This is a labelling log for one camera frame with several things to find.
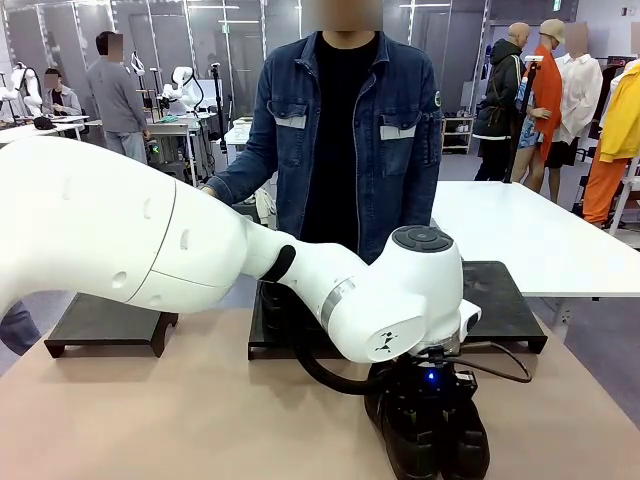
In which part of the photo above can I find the blue denim garment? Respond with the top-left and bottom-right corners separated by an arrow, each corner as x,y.
0,299 -> 42,357

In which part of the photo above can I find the mannequin in black jacket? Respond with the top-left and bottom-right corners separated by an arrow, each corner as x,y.
471,22 -> 532,182

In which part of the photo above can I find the thin black camera cable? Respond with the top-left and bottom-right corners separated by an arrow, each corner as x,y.
439,342 -> 533,385

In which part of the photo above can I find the white shoe shelf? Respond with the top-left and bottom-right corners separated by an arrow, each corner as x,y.
441,116 -> 475,156

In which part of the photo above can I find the mannequin in yellow orange clothes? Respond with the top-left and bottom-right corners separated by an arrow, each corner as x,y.
581,58 -> 640,227

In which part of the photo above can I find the mannequin with orange scarf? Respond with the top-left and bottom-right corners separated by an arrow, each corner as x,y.
510,18 -> 567,194

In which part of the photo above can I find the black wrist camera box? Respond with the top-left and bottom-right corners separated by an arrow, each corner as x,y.
452,369 -> 479,401

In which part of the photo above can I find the figure in white shirt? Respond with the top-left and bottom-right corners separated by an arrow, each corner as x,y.
544,22 -> 605,205

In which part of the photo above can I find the grey equipment cart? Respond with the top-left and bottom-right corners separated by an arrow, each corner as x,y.
143,118 -> 214,184

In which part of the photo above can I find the person in denim jacket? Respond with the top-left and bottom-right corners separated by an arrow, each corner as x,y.
202,0 -> 445,266

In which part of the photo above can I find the black camera tripod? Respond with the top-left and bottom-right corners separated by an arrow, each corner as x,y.
208,62 -> 230,155

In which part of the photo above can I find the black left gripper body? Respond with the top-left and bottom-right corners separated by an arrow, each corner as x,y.
389,355 -> 459,414

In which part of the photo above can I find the black smooth leather shoe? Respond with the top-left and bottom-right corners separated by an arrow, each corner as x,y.
363,369 -> 444,480

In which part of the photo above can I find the person's right forearm denim sleeve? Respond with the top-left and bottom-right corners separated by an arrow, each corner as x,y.
204,144 -> 276,206

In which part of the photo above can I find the white background work table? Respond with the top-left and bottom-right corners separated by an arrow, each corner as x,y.
0,114 -> 92,145

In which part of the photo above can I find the large white table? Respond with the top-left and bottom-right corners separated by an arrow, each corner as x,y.
430,179 -> 640,302

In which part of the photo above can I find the black textured buckle dress shoe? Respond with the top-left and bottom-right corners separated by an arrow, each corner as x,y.
257,282 -> 316,332

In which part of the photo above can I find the standing man in grey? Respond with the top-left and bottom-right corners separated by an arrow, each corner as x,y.
84,30 -> 151,165

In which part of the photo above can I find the thick black cable hose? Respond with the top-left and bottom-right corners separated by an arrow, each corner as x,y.
294,344 -> 396,397

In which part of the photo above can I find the seated person in grey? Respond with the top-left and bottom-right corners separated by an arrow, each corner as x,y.
42,68 -> 84,119

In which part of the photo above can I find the dark flat shoe stand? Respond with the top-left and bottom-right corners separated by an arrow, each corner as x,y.
43,292 -> 180,360
460,260 -> 550,355
247,279 -> 374,362

